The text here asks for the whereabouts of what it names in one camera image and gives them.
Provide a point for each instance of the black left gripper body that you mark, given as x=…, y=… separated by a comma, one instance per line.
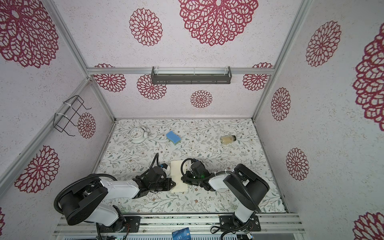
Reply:
x=162, y=185

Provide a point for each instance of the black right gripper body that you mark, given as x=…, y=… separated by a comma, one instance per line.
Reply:
x=194, y=177

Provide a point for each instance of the cream square paper sheet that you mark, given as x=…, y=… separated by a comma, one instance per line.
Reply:
x=176, y=176

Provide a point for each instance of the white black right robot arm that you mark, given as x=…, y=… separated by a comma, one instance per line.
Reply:
x=248, y=188

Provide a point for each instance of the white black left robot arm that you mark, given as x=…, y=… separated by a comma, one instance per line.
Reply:
x=82, y=201

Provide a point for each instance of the blue yellow sponge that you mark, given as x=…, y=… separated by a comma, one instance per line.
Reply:
x=172, y=137

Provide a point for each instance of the glass jar with black lid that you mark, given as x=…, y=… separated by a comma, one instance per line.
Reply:
x=225, y=140

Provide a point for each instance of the white alarm clock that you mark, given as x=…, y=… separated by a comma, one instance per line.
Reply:
x=139, y=135

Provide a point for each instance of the blue card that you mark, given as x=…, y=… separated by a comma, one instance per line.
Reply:
x=183, y=234

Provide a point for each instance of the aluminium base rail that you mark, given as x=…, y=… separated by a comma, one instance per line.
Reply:
x=162, y=225

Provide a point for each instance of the black wire wall basket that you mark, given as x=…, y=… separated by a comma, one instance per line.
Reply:
x=74, y=104

